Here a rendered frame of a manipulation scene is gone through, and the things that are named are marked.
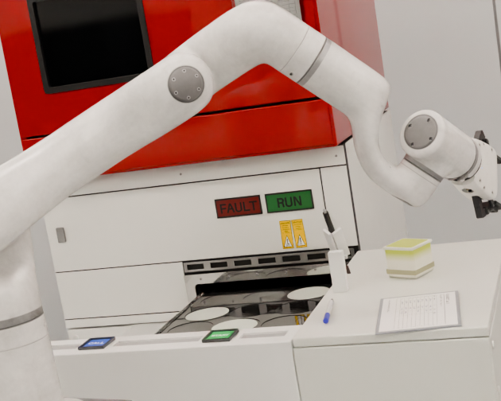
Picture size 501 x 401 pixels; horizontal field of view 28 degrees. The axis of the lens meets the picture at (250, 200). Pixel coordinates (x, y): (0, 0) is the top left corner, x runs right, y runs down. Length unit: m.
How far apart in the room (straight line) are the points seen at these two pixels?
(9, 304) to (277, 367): 0.50
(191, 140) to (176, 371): 0.69
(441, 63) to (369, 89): 2.13
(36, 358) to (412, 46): 2.43
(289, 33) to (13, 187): 0.50
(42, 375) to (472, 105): 2.44
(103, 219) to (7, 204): 1.01
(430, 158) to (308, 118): 0.67
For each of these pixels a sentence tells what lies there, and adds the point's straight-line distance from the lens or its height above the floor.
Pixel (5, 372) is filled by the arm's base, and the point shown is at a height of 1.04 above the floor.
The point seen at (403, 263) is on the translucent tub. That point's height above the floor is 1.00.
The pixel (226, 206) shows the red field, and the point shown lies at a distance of 2.44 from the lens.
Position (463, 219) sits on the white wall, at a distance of 3.86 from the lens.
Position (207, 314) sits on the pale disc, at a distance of 2.28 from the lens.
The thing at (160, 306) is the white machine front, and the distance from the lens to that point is 2.58.
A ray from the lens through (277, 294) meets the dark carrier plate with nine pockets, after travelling 2.36.
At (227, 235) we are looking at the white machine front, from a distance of 2.46.
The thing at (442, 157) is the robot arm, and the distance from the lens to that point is 1.69.
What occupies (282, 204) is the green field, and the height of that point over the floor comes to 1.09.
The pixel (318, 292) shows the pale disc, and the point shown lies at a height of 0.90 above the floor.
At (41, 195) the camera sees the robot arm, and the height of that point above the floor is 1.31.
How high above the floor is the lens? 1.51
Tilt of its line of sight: 10 degrees down
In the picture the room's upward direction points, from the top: 9 degrees counter-clockwise
